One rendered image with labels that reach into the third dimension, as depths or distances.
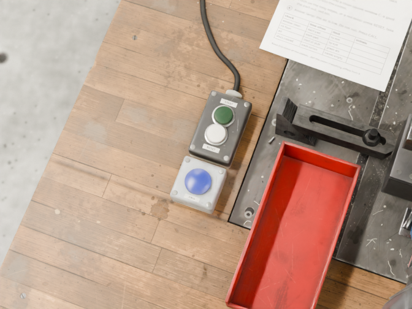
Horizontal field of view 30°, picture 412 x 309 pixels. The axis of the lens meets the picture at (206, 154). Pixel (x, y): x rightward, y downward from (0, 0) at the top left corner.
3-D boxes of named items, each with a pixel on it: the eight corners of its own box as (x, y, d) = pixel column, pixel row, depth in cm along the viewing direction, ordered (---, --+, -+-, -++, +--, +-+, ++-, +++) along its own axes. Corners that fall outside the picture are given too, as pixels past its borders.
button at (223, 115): (211, 124, 119) (211, 119, 117) (218, 108, 120) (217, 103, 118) (229, 130, 118) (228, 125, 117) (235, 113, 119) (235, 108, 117)
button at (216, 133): (204, 143, 118) (203, 138, 116) (211, 125, 119) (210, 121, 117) (222, 149, 118) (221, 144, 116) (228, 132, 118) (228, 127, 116)
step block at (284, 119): (274, 133, 120) (276, 113, 111) (281, 116, 120) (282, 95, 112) (314, 146, 119) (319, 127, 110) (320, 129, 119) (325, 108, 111)
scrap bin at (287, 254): (225, 306, 112) (224, 301, 106) (281, 152, 119) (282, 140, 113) (305, 335, 110) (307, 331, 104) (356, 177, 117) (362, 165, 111)
